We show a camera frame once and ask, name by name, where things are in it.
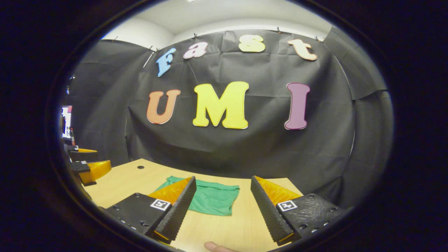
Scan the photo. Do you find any bright screen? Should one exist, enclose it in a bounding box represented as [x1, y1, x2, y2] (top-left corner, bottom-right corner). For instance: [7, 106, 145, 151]
[61, 105, 73, 140]

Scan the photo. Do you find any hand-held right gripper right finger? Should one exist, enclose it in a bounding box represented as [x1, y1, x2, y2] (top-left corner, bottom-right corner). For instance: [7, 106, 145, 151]
[250, 175, 350, 245]

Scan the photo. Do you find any green T-shirt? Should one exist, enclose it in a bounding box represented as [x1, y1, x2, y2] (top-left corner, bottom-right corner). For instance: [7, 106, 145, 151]
[154, 176, 240, 216]

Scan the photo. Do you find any black backdrop cloth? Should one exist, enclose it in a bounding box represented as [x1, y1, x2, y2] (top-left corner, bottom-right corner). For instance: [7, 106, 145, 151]
[61, 26, 394, 210]

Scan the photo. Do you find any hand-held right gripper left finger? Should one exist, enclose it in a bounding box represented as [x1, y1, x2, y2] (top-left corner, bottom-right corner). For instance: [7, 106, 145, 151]
[105, 176, 197, 244]

